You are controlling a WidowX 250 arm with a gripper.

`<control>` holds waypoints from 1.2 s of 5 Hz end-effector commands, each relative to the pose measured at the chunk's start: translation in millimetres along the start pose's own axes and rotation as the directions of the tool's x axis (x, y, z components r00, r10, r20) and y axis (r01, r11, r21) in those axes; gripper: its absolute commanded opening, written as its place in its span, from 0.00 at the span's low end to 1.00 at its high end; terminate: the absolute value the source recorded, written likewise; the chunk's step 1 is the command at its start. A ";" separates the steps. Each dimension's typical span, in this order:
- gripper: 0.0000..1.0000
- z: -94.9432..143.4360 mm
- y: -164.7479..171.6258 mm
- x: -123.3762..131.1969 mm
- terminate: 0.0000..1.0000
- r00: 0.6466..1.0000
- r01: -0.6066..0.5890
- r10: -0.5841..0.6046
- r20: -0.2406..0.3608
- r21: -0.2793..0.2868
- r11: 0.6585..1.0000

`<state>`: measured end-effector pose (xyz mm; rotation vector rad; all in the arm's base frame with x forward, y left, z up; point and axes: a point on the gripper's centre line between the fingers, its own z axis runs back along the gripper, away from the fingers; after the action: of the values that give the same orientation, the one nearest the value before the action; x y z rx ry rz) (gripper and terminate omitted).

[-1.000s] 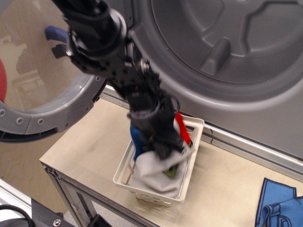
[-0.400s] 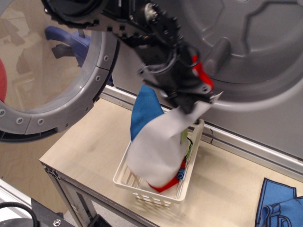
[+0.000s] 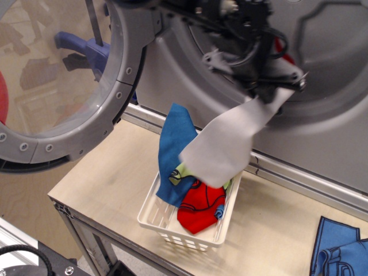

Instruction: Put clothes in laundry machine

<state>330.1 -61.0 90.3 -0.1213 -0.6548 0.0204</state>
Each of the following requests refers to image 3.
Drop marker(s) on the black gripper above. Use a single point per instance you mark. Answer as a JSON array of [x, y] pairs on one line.
[[255, 66]]

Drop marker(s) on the grey cloth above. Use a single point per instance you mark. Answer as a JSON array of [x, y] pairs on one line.
[[222, 149]]

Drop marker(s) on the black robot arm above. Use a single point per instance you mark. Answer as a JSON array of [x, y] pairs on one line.
[[243, 20]]

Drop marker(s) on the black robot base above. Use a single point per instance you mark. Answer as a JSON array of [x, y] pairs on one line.
[[49, 267]]

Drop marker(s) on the grey toy washing machine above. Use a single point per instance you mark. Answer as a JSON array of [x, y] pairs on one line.
[[317, 143]]

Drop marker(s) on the white plastic laundry basket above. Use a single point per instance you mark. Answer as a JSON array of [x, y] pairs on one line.
[[161, 217]]

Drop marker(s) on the dark blue cloth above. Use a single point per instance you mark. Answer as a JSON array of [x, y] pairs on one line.
[[178, 131]]

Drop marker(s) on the lime green cloth garment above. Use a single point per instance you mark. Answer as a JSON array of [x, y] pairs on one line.
[[179, 174]]

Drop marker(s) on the red cloth garment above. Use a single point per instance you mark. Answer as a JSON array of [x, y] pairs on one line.
[[202, 207]]

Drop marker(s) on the round transparent washer door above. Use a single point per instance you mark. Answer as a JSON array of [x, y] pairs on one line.
[[57, 116]]

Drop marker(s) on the light blue cloth garment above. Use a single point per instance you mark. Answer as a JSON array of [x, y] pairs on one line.
[[338, 250]]

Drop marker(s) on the red round object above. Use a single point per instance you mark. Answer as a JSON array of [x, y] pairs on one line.
[[4, 99]]

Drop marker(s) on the blue clamp handle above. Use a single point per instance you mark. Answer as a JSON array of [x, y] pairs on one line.
[[88, 54]]

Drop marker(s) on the aluminium table frame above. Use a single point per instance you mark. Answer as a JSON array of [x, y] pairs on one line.
[[108, 253]]

